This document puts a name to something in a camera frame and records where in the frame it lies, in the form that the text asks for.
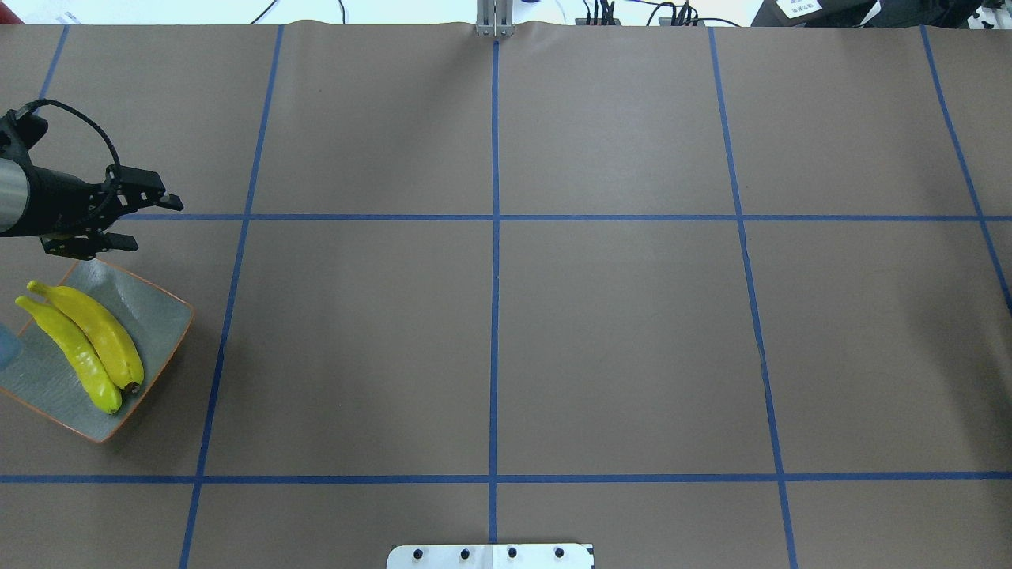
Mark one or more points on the grey square plate orange rim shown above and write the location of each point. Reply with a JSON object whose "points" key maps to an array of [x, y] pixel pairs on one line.
{"points": [[37, 375]]}

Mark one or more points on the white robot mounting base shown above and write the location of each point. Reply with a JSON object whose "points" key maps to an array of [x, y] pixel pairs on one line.
{"points": [[516, 555]]}

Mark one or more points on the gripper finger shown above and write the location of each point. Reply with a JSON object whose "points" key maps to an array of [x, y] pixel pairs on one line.
{"points": [[101, 242], [135, 189]]}

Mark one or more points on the yellow banana across basket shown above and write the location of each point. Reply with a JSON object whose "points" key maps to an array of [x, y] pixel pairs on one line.
{"points": [[114, 345]]}

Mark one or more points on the aluminium frame post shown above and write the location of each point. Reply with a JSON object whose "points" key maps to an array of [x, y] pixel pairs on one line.
{"points": [[494, 18]]}

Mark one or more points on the small yellow banana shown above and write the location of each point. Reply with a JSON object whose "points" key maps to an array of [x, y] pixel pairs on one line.
{"points": [[78, 351]]}

